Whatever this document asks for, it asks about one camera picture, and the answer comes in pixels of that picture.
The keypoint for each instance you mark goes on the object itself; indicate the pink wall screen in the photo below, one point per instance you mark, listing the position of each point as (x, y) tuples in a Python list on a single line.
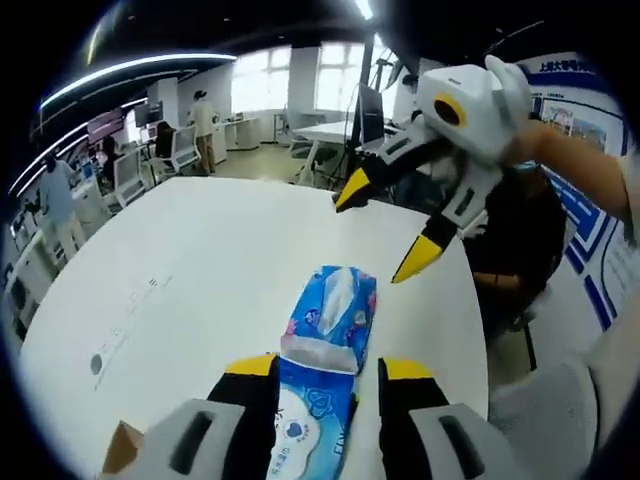
[(105, 127)]

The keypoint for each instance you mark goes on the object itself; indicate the grey mesh office chair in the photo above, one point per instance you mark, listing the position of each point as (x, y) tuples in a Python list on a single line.
[(545, 415)]

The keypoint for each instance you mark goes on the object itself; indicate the blue soft tissue pack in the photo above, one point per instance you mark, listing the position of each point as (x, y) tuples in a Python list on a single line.
[(325, 320)]

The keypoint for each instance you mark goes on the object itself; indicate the white office desk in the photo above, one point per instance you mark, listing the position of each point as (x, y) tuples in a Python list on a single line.
[(325, 130)]

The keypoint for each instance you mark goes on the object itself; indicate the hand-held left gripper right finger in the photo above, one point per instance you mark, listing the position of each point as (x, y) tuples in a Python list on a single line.
[(415, 400)]

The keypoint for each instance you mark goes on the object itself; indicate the brown cardboard shoe box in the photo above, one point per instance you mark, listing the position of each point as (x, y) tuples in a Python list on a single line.
[(122, 450)]

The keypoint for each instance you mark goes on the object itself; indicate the white office chair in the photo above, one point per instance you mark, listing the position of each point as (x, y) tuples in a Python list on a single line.
[(129, 175), (184, 147)]

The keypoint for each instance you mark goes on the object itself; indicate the dark wall screen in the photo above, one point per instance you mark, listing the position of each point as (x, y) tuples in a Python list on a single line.
[(147, 112)]

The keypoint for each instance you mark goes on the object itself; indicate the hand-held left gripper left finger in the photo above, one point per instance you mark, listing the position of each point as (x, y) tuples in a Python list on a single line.
[(240, 410)]

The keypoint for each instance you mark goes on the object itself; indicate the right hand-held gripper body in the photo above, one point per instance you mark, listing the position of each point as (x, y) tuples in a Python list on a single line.
[(485, 100)]

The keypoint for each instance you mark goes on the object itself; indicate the black desk monitor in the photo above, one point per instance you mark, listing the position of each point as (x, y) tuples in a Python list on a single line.
[(370, 115)]

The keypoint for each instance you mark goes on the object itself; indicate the black tripod stand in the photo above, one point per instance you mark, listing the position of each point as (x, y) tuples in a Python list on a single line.
[(367, 70)]

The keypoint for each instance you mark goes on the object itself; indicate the person's right hand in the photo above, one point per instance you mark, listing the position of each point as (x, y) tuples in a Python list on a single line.
[(532, 145)]

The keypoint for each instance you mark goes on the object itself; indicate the ceiling light strip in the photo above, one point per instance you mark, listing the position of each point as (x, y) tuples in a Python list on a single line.
[(140, 67)]

